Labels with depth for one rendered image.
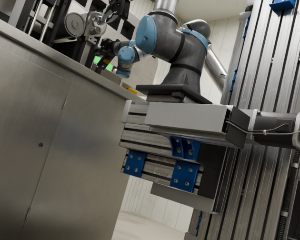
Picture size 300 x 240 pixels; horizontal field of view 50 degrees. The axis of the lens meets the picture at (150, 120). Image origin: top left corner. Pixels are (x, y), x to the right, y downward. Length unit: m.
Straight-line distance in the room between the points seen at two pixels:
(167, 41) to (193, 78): 0.15
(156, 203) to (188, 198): 3.37
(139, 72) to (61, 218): 1.41
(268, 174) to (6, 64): 0.98
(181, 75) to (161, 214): 3.41
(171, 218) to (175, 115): 3.46
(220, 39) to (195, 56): 3.56
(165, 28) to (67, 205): 0.89
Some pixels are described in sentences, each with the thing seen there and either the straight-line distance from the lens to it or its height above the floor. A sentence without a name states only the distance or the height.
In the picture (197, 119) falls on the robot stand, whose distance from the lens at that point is 0.83.
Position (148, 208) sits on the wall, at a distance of 4.55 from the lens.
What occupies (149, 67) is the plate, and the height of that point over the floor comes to 1.36.
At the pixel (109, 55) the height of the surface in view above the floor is 1.07.
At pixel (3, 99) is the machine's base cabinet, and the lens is 1.31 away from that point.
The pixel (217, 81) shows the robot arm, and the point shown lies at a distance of 1.68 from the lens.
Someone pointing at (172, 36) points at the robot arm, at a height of 0.99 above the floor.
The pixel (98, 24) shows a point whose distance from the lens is 1.88.
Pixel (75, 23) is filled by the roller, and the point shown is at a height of 1.18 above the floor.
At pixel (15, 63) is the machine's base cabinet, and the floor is 0.79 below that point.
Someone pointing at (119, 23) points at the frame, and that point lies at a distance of 2.47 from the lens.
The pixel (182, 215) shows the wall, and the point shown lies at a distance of 4.18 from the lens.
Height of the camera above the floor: 0.51
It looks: 10 degrees up
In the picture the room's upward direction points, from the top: 16 degrees clockwise
